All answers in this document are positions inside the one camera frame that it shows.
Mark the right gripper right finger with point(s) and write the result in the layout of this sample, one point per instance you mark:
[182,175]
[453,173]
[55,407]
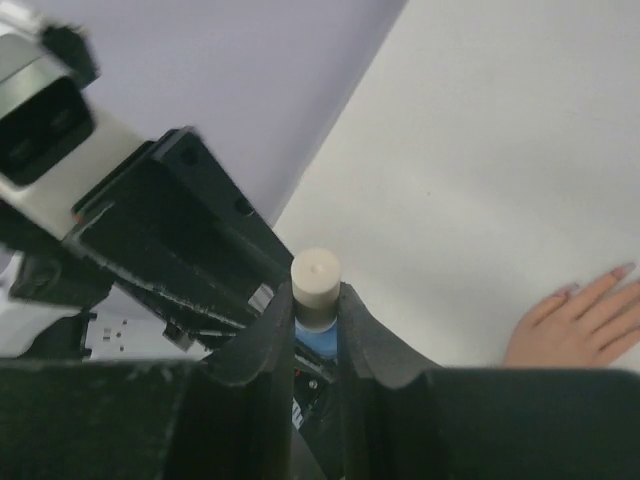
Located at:
[405,417]

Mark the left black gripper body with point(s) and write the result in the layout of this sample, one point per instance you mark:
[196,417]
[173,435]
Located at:
[172,230]

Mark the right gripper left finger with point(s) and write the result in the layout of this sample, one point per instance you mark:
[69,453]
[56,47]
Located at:
[227,416]

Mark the white nail polish cap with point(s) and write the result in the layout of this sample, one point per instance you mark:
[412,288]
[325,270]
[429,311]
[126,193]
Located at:
[316,280]

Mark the blue nail polish bottle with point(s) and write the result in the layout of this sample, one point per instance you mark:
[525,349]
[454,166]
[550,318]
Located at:
[322,343]

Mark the mannequin hand with nails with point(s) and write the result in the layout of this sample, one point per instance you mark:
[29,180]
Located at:
[589,327]

